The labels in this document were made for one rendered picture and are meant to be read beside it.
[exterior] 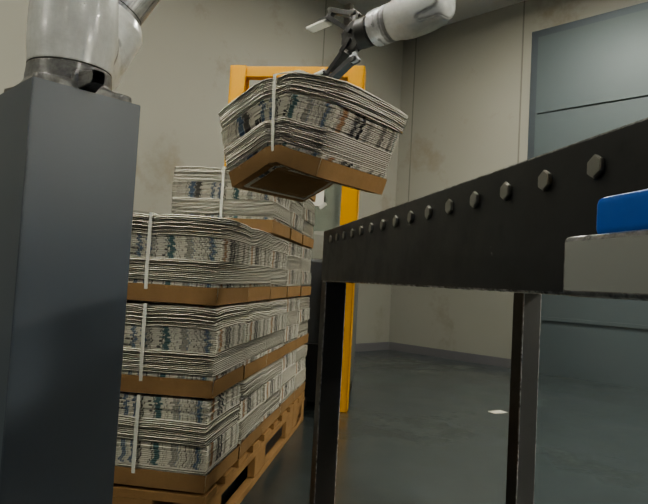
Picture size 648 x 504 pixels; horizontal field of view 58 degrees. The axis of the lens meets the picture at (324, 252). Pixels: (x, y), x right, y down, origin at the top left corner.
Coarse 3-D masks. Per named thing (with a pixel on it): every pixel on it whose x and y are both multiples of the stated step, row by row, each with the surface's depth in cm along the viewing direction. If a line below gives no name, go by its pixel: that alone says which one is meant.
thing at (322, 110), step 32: (288, 96) 144; (320, 96) 138; (352, 96) 136; (288, 128) 142; (320, 128) 136; (352, 128) 141; (384, 128) 150; (320, 160) 136; (352, 160) 145; (384, 160) 155
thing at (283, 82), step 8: (264, 80) 149; (272, 80) 148; (280, 80) 147; (288, 80) 144; (264, 88) 149; (272, 88) 148; (280, 88) 146; (288, 88) 144; (264, 96) 149; (280, 96) 145; (264, 104) 148; (280, 104) 145; (280, 112) 145; (280, 120) 144; (280, 128) 144; (280, 168) 148
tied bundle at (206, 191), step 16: (176, 176) 209; (192, 176) 208; (208, 176) 207; (224, 176) 205; (176, 192) 208; (192, 192) 207; (208, 192) 206; (224, 192) 205; (240, 192) 205; (256, 192) 204; (176, 208) 208; (192, 208) 207; (208, 208) 206; (224, 208) 205; (240, 208) 204; (256, 208) 204; (272, 208) 203; (288, 208) 229; (288, 224) 228
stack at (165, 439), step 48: (144, 240) 149; (192, 240) 147; (240, 240) 162; (144, 288) 148; (144, 336) 147; (192, 336) 146; (240, 336) 167; (288, 336) 240; (240, 384) 174; (288, 384) 245; (144, 432) 146; (192, 432) 144; (240, 432) 172; (288, 432) 248
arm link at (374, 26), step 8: (376, 8) 142; (368, 16) 142; (376, 16) 140; (368, 24) 142; (376, 24) 141; (368, 32) 143; (376, 32) 142; (384, 32) 140; (376, 40) 143; (384, 40) 143; (392, 40) 143
